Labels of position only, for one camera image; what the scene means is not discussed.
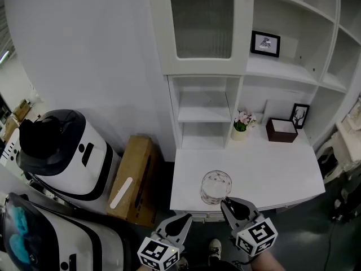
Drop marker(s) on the person's right shoe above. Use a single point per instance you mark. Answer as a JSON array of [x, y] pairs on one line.
[[215, 250]]

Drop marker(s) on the clear glass cup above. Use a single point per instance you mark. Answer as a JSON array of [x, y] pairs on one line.
[[215, 188]]

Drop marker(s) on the white robot with black trim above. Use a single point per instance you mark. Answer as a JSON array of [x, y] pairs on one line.
[[84, 162]]

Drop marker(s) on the dark brown box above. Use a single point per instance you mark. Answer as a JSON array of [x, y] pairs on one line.
[[282, 131]]

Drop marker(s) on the white robot with blue eyes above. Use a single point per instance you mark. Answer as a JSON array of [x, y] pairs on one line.
[[70, 244]]

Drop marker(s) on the person's right forearm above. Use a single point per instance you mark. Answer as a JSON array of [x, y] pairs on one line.
[[268, 261]]

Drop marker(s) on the white hutch shelf unit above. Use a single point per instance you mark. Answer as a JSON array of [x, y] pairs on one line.
[[296, 66]]

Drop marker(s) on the brown cardboard box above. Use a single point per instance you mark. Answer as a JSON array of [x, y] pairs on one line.
[[132, 179]]

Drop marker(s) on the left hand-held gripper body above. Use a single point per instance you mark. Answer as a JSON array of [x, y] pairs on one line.
[[158, 253]]

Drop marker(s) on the black deer picture frame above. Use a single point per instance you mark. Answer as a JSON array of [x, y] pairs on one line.
[[299, 116]]

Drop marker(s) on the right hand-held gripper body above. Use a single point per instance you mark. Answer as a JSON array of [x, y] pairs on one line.
[[256, 236]]

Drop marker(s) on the cream ornate furniture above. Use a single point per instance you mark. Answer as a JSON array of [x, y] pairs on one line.
[[349, 140]]

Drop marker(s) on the white ribbed glass cabinet door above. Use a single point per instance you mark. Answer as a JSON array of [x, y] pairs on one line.
[[201, 27]]

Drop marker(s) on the black hat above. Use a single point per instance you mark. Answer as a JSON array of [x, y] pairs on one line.
[[39, 137]]

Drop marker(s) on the person's shoe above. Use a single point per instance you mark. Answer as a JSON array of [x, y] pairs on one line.
[[215, 250], [182, 264]]

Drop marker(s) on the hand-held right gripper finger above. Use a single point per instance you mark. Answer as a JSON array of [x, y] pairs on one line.
[[248, 206], [229, 216]]

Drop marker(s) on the person's left shoe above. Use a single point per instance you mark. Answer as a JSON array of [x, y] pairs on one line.
[[182, 264]]

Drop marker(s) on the pink flowers in cream pot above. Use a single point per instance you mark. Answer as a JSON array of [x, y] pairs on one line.
[[242, 124]]

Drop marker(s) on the small black picture frame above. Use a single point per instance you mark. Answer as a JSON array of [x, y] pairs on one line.
[[265, 44]]

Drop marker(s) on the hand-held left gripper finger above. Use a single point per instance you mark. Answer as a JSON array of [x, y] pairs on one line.
[[184, 230], [165, 226]]

